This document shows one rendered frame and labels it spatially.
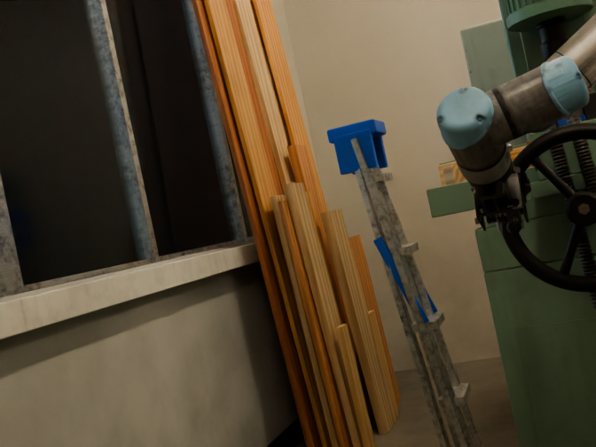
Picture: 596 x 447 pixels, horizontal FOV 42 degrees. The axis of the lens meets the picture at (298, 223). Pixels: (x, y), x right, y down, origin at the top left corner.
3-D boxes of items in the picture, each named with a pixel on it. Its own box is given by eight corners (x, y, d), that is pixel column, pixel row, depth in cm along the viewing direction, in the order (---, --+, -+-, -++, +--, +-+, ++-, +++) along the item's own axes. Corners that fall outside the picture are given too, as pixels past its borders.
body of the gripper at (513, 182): (482, 232, 124) (464, 199, 114) (477, 186, 128) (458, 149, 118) (531, 223, 121) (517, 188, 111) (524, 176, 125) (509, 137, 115)
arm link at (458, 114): (505, 113, 100) (443, 143, 102) (521, 155, 108) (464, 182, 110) (482, 70, 104) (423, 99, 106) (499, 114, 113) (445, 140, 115)
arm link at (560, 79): (562, 59, 111) (490, 95, 114) (569, 46, 100) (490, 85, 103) (586, 109, 111) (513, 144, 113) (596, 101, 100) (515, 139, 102)
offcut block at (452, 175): (466, 181, 169) (463, 162, 169) (455, 184, 168) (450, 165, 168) (458, 183, 172) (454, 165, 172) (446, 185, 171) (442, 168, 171)
